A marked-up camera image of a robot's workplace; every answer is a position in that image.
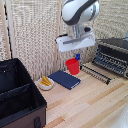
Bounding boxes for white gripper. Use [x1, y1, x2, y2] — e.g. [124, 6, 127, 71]
[55, 32, 97, 62]

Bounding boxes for red plastic cup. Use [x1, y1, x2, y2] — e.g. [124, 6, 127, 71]
[65, 57, 81, 76]

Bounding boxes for black fabric storage box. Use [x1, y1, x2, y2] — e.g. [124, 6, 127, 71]
[0, 58, 48, 128]

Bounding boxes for dark blue notebook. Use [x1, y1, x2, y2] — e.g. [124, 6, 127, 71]
[47, 69, 82, 91]

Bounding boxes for yellow food pieces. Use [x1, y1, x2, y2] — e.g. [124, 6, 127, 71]
[40, 76, 53, 87]

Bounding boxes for white round bowl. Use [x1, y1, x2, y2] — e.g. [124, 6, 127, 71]
[37, 76, 55, 92]

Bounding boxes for woven folding screen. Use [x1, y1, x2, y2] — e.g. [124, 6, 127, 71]
[0, 0, 128, 82]

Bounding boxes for black wire oven rack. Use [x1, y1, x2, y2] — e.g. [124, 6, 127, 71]
[79, 63, 112, 86]

